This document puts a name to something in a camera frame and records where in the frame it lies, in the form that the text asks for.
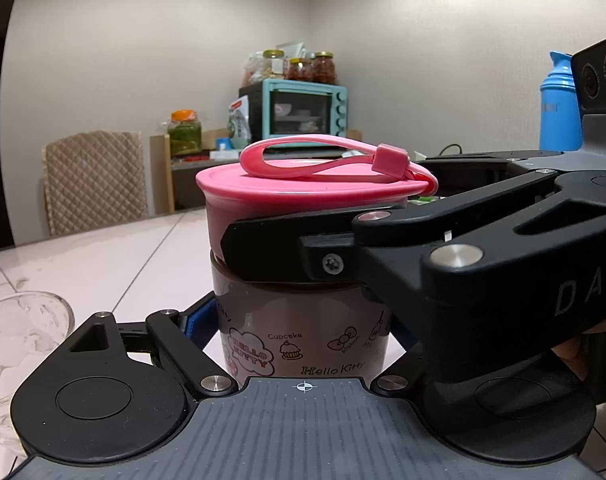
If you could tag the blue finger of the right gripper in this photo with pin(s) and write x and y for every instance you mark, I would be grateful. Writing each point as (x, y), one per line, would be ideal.
(318, 246)

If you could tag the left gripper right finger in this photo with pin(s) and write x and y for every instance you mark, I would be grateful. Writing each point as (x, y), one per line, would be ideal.
(403, 366)

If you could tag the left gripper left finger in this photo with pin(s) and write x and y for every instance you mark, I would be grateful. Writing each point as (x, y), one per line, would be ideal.
(177, 342)

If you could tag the pink Hello Kitty bottle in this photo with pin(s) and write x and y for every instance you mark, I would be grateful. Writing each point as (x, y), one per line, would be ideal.
(301, 330)

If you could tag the pink bottle cap with strap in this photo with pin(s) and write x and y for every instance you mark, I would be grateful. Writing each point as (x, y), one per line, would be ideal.
(253, 187)

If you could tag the person's left hand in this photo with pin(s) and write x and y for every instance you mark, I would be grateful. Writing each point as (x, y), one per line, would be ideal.
(586, 356)

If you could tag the wooden side shelf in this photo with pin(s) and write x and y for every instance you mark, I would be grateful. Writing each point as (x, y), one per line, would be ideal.
(171, 182)

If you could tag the blue thermos flask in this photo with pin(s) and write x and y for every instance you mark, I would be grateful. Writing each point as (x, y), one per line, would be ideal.
(560, 128)

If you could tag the teal toaster oven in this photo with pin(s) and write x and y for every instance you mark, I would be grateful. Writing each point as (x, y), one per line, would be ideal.
(287, 108)

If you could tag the clear glass cup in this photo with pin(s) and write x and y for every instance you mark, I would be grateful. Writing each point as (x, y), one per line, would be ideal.
(32, 325)

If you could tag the white red product box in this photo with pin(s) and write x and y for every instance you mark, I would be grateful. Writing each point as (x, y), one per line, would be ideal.
(238, 123)

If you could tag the quilted beige chair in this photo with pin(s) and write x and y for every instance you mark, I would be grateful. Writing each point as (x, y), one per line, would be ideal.
(93, 180)

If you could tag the jar with red contents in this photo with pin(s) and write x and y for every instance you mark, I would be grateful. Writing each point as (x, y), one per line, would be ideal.
(324, 68)

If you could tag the pickle jar orange lid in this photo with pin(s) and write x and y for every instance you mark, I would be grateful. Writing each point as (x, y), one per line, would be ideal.
(184, 132)

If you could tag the jar with yellow lid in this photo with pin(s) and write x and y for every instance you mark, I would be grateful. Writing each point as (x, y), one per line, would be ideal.
(273, 64)

